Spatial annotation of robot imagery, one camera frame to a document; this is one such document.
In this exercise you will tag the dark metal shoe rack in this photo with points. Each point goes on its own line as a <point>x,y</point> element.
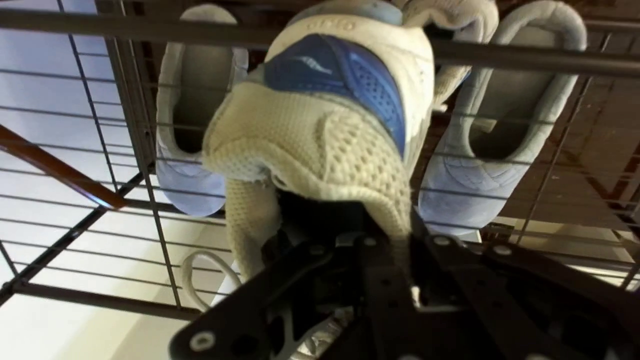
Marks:
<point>101,26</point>

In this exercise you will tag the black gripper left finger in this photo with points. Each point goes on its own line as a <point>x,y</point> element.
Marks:
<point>241,311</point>

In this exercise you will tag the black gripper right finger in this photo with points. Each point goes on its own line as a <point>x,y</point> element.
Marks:
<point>533,307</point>

